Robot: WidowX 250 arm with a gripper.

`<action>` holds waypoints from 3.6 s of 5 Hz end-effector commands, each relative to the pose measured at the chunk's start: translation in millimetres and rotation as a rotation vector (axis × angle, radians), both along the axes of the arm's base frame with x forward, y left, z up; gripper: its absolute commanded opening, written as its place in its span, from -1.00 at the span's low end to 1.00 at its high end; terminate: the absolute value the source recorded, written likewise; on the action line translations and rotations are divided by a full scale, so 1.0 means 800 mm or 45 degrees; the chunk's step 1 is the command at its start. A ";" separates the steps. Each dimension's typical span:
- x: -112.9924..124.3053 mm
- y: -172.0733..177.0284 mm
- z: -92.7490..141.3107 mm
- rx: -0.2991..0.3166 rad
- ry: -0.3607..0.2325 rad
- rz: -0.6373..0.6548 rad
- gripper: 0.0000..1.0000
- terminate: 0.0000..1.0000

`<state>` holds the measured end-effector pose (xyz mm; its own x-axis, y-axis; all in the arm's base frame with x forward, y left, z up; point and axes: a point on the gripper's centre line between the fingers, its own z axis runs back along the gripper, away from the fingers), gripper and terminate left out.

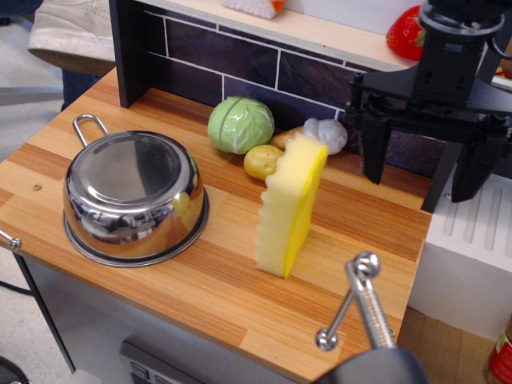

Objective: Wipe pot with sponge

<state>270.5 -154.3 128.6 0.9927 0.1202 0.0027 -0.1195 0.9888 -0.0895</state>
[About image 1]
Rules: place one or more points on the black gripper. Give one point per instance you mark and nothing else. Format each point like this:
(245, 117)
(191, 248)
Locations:
(442, 97)

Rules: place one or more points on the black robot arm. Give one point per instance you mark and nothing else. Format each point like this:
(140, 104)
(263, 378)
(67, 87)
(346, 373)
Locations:
(455, 13)

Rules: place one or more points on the yellow sponge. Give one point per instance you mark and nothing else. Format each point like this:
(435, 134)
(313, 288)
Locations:
(287, 205)

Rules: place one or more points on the upside-down stainless steel pot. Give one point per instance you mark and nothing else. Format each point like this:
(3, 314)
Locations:
(133, 198)

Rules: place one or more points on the grey toy garlic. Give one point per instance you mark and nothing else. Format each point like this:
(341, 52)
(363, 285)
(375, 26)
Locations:
(328, 131)

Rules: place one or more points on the red toy strawberry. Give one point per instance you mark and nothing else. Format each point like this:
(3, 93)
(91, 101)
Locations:
(406, 36)

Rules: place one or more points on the metal screw clamp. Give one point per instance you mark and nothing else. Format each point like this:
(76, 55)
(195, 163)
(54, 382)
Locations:
(384, 362)

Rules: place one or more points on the tan toy bread piece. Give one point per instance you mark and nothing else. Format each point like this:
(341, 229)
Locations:
(281, 139)

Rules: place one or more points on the yellow toy potato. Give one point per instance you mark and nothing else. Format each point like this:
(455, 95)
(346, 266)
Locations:
(261, 161)

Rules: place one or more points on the green toy cabbage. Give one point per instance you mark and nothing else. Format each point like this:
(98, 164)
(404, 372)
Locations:
(238, 124)

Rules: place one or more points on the white orange toy food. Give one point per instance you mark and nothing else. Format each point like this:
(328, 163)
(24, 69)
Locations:
(261, 8)

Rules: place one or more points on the wooden shelf with backsplash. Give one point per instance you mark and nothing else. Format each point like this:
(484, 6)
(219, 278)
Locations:
(207, 61)

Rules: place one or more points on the white sneaker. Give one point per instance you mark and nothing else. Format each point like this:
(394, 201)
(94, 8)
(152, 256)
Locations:
(74, 35)

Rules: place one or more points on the small metal clamp knob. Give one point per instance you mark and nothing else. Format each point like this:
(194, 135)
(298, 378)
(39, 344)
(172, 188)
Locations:
(15, 243)

